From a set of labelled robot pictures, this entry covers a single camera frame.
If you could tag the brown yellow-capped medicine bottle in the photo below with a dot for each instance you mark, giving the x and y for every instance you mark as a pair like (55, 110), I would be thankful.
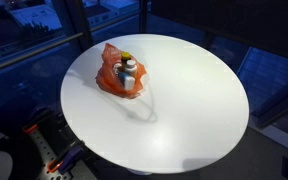
(125, 56)

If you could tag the white pill bottle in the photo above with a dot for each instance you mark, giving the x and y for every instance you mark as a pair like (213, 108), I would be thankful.
(131, 68)

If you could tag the orange plastic bag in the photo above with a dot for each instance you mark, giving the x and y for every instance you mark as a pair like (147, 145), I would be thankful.
(107, 79)

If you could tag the round white table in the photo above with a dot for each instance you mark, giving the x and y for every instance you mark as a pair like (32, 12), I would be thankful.
(192, 111)

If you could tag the metal window railing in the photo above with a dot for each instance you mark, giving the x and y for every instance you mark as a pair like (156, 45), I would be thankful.
(39, 51)

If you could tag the purple orange clamp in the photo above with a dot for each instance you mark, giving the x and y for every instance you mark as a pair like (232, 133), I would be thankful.
(66, 159)

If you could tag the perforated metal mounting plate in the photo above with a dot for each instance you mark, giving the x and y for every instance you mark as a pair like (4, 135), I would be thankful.
(47, 155)

